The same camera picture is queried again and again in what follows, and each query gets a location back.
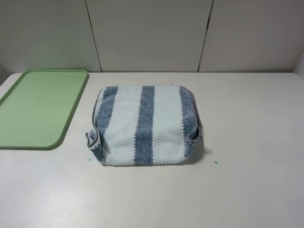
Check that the green plastic tray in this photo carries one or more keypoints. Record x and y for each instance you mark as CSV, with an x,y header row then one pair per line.
x,y
36,111

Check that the blue white striped towel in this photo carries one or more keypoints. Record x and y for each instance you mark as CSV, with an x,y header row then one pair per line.
x,y
144,125

